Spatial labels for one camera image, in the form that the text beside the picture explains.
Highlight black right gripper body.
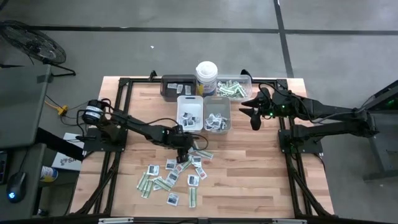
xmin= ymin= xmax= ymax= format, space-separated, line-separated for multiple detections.
xmin=257 ymin=93 xmax=282 ymax=118

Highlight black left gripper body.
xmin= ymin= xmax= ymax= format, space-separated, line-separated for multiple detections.
xmin=167 ymin=130 xmax=196 ymax=151

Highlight clear plastic bin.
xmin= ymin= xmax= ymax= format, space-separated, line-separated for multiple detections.
xmin=216 ymin=73 xmax=253 ymax=103

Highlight grey plastic bin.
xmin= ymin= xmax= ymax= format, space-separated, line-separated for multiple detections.
xmin=203 ymin=95 xmax=233 ymax=135

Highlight white plastic bin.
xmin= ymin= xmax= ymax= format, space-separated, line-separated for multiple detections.
xmin=175 ymin=95 xmax=205 ymax=135

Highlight dark brown plastic bin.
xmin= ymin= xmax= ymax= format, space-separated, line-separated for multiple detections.
xmin=160 ymin=73 xmax=198 ymax=103

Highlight disinfecting wipes canister white lid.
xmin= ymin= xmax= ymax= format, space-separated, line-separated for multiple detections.
xmin=195 ymin=60 xmax=219 ymax=98

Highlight white light bar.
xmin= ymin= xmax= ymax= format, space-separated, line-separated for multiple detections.
xmin=272 ymin=218 xmax=308 ymax=224
xmin=98 ymin=217 xmax=134 ymax=224

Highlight white cardboard box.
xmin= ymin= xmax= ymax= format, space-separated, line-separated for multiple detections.
xmin=51 ymin=133 xmax=85 ymax=172

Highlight black metal cart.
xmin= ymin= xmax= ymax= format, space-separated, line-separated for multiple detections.
xmin=343 ymin=79 xmax=398 ymax=184

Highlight black desk leg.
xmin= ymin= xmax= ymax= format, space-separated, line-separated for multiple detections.
xmin=36 ymin=126 xmax=85 ymax=162

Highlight small white yellow canister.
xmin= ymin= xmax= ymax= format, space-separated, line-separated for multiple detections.
xmin=40 ymin=166 xmax=59 ymax=183

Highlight dark desk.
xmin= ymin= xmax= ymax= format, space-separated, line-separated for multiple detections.
xmin=0 ymin=143 xmax=47 ymax=220

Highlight grey table top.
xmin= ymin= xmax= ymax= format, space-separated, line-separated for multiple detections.
xmin=0 ymin=63 xmax=53 ymax=149

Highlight black computer mouse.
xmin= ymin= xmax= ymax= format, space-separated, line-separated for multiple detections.
xmin=6 ymin=170 xmax=27 ymax=204

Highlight black floor fan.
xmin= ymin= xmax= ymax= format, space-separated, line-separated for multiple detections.
xmin=0 ymin=20 xmax=77 ymax=78

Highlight dark keyboard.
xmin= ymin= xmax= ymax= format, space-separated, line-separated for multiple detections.
xmin=0 ymin=151 xmax=7 ymax=185

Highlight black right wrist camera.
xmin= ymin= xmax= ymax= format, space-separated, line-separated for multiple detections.
xmin=250 ymin=114 xmax=262 ymax=131

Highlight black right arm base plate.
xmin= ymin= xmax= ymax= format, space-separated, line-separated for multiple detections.
xmin=278 ymin=128 xmax=325 ymax=154

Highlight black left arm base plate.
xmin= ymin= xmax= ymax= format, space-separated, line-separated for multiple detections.
xmin=75 ymin=127 xmax=129 ymax=153

